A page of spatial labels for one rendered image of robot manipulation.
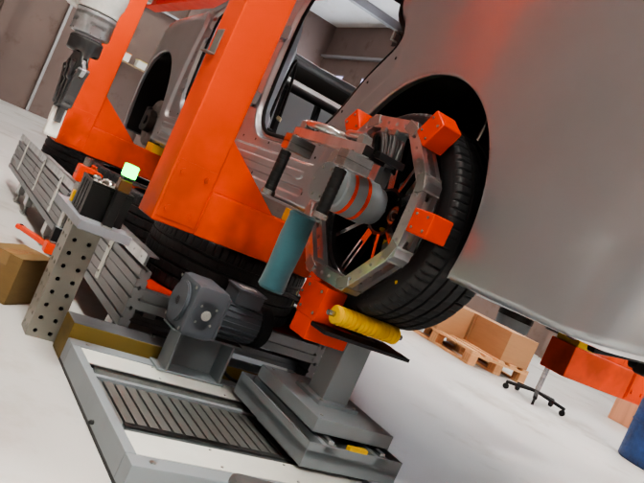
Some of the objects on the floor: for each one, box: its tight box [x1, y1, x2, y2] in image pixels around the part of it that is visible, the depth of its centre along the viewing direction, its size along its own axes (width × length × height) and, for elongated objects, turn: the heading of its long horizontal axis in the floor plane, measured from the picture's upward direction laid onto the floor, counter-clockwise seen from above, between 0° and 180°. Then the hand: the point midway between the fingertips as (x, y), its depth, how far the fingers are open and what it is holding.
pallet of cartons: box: [413, 306, 539, 383], centre depth 781 cm, size 127×87×46 cm
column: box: [21, 218, 101, 342], centre depth 245 cm, size 10×10×42 cm
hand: (55, 121), depth 165 cm, fingers closed
